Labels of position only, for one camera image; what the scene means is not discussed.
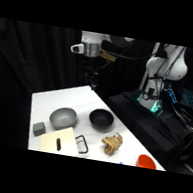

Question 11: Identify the tan wrist camera box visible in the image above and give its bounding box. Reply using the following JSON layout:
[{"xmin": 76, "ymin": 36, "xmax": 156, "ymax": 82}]
[{"xmin": 97, "ymin": 48, "xmax": 119, "ymax": 63}]

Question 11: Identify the small grey cube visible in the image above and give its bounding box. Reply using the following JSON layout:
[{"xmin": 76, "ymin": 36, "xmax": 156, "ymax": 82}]
[{"xmin": 31, "ymin": 120, "xmax": 48, "ymax": 139}]

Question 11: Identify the brown wooden toy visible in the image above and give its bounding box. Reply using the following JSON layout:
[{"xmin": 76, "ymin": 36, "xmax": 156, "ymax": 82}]
[{"xmin": 99, "ymin": 129, "xmax": 126, "ymax": 157}]

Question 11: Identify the keyboard with cyan lights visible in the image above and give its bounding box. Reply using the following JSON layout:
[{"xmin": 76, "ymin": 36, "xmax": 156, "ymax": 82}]
[{"xmin": 179, "ymin": 88, "xmax": 193, "ymax": 108}]

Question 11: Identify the orange plate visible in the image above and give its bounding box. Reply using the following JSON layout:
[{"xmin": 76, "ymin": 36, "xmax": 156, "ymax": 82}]
[{"xmin": 135, "ymin": 153, "xmax": 160, "ymax": 171}]

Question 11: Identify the black bowl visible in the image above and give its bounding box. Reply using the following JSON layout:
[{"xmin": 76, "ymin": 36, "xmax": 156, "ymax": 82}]
[{"xmin": 86, "ymin": 107, "xmax": 116, "ymax": 133}]

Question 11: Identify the black curtain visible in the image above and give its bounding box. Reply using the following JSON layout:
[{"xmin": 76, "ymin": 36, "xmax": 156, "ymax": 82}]
[{"xmin": 0, "ymin": 17, "xmax": 193, "ymax": 177}]

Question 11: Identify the black cloth covered stand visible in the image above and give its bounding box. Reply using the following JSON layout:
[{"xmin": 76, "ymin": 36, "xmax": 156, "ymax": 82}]
[{"xmin": 97, "ymin": 86, "xmax": 193, "ymax": 176}]

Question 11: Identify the grey bowl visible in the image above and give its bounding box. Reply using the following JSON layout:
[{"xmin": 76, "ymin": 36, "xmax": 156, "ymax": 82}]
[{"xmin": 47, "ymin": 105, "xmax": 80, "ymax": 134}]

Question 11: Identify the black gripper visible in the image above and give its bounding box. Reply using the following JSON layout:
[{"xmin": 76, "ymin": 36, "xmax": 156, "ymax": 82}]
[{"xmin": 80, "ymin": 54, "xmax": 103, "ymax": 92}]

